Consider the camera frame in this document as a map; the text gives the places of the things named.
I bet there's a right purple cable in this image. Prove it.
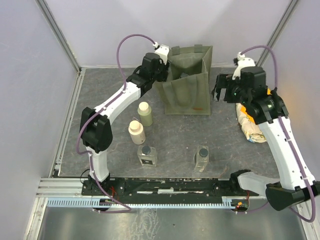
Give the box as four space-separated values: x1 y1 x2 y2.
234 44 317 223

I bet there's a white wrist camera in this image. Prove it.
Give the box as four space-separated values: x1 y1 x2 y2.
232 52 256 80
153 41 170 65

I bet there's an olive green canvas bag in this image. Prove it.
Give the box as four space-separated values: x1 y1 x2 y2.
154 44 213 116

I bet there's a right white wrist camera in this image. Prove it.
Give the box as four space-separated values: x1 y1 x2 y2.
232 52 256 80

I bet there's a yellow patterned snack bag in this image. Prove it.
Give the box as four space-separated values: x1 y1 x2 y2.
235 103 267 143

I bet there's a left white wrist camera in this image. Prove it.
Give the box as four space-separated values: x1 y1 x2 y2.
153 41 170 65

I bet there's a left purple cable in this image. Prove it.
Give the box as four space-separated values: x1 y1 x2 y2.
76 33 160 215

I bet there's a clear bottle dark cap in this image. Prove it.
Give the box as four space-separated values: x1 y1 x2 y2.
194 145 209 173

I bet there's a right aluminium corner post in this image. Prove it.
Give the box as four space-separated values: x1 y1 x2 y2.
257 0 300 67

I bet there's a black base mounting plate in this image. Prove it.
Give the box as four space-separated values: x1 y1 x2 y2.
81 176 260 204

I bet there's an aluminium front rail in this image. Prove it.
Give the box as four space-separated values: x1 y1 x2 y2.
34 176 311 200

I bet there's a beige white-cap bottle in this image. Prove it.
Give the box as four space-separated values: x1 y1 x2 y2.
128 120 146 145

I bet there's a left aluminium corner post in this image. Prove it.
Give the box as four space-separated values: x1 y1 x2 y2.
35 0 81 72

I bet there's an aluminium corner post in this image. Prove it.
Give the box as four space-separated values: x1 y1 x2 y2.
257 0 300 67
35 0 81 72

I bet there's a purple cable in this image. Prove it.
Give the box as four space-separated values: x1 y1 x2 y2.
234 44 317 223
76 33 160 215

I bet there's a green liquid white-cap bottle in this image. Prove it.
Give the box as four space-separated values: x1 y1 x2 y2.
137 101 153 127

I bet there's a clear bottle black label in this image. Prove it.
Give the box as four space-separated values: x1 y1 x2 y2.
137 145 158 167

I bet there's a light blue cable duct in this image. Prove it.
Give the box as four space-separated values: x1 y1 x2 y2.
46 197 237 208

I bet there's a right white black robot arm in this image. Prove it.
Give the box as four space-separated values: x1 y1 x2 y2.
212 66 320 211

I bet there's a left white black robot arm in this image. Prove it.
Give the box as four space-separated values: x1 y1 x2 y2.
77 51 170 195

